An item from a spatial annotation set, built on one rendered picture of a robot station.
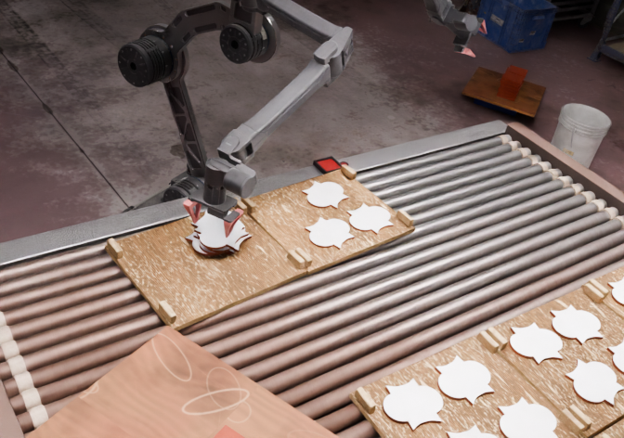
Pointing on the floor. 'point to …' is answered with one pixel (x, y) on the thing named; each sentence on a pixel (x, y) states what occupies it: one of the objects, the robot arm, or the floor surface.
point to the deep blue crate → (515, 18)
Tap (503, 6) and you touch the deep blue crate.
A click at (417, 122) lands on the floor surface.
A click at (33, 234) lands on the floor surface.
